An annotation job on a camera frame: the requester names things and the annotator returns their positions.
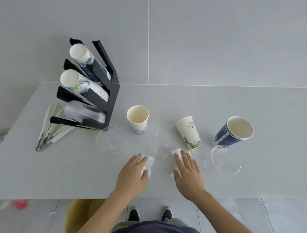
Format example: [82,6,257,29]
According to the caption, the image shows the person's left hand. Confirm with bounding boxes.
[115,153,149,199]

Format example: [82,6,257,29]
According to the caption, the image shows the person's right hand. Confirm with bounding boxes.
[172,150,208,202]

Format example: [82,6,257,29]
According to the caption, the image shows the white tissue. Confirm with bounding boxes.
[140,153,156,179]
[170,148,191,177]

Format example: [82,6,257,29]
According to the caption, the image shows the clear plastic drinking cup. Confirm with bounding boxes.
[148,131,171,159]
[96,126,124,153]
[203,145,242,175]

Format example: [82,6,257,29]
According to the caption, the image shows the tall white printed paper cup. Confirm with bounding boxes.
[175,116,203,151]

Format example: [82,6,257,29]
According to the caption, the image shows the short white paper cup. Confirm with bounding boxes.
[126,105,150,134]

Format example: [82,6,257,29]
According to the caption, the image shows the large blue paper cup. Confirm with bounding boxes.
[226,116,254,140]
[211,116,254,147]

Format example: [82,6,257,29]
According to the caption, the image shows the stack of clear plastic cups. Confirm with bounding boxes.
[63,100,106,124]

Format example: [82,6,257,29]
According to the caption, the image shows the black cup rack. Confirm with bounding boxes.
[50,38,120,131]

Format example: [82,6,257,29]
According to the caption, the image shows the stack of white printed cups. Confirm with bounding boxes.
[60,69,110,102]

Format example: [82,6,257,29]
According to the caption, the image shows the stack of blue paper cups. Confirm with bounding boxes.
[69,43,112,83]

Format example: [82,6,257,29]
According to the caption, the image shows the person's right forearm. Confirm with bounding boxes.
[191,191,254,233]

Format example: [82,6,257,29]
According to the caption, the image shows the person's left forearm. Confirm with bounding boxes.
[76,189,137,233]

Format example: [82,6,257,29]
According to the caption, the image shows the person's left black shoe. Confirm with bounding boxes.
[127,206,140,223]

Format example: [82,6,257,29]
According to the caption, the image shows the person's black shoe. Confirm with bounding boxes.
[127,206,140,223]
[161,206,174,222]

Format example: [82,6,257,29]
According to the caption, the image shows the person's right black shoe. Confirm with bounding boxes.
[161,206,174,222]

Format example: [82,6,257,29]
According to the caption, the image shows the olive trousers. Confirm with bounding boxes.
[112,217,192,229]

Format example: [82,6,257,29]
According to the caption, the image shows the dark blue shirt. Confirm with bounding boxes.
[120,220,201,233]

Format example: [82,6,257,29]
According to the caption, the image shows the yellow stool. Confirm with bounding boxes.
[64,198,107,233]

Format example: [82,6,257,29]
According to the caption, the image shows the white table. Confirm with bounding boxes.
[0,81,307,200]

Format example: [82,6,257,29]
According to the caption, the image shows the white plastic tongs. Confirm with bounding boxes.
[35,103,65,152]
[45,120,77,144]

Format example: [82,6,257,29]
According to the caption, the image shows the red plastic litter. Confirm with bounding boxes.
[13,199,28,210]

